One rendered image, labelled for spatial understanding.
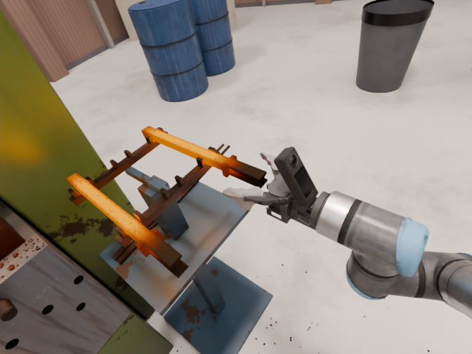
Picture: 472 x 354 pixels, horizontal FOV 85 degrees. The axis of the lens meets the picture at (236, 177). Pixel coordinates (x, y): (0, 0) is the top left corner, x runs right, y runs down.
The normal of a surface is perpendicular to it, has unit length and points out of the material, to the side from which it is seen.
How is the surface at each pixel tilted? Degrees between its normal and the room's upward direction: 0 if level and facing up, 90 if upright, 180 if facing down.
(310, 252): 0
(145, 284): 0
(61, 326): 90
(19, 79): 90
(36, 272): 90
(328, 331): 0
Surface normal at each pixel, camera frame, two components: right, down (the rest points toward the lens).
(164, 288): -0.14, -0.71
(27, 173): 0.82, 0.31
